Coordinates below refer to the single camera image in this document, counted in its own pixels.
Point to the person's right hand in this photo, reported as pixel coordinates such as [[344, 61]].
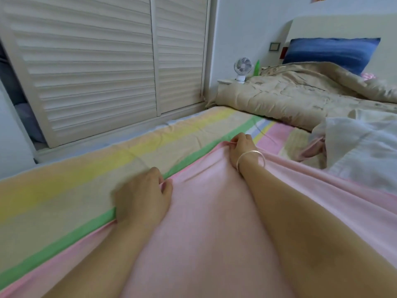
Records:
[[243, 150]]

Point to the person's left hand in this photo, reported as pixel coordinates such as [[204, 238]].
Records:
[[142, 198]]

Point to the white towel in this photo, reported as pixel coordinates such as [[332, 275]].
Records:
[[360, 145]]

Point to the person's right forearm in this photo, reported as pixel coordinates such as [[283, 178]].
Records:
[[310, 232]]

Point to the person's left forearm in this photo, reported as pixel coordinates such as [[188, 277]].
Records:
[[99, 267]]

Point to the striped pastel bed sheet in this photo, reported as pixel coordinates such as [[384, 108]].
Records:
[[93, 177]]

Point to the green bottle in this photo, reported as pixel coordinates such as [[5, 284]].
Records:
[[257, 68]]

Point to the small white desk fan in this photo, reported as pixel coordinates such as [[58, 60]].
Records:
[[242, 66]]

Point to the beige quilt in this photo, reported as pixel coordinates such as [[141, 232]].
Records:
[[310, 93]]

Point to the blue pillow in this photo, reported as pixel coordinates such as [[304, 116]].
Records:
[[332, 52]]

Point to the pink patterned pillow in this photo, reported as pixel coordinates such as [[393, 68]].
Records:
[[368, 76]]

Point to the white headboard with red dots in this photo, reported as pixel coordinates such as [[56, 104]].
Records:
[[347, 24]]

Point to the wall switch plate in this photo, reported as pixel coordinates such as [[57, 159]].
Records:
[[274, 46]]

